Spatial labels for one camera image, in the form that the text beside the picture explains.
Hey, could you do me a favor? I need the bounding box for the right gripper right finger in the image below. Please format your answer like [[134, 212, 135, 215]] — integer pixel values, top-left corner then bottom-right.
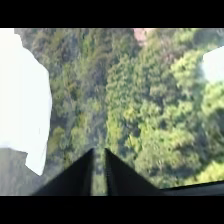
[[104, 147, 166, 197]]

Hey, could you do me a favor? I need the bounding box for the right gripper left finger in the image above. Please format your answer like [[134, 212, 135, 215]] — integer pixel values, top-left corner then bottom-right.
[[33, 148, 96, 197]]

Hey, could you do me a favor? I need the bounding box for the white shirt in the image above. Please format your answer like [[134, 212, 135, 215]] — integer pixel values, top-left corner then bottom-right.
[[0, 28, 54, 177]]

